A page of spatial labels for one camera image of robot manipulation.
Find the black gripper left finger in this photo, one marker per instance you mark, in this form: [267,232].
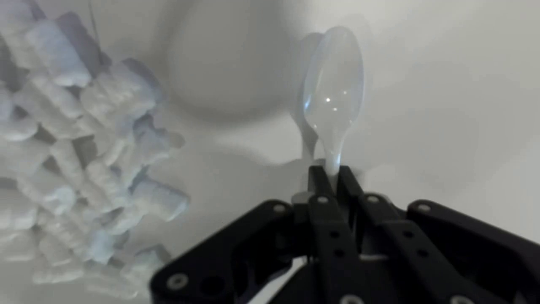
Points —
[242,259]

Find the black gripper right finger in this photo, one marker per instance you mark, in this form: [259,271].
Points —
[448,256]

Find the white plastic spoon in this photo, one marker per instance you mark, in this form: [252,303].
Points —
[333,94]

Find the pile of white foam pieces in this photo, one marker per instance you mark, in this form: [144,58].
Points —
[77,143]

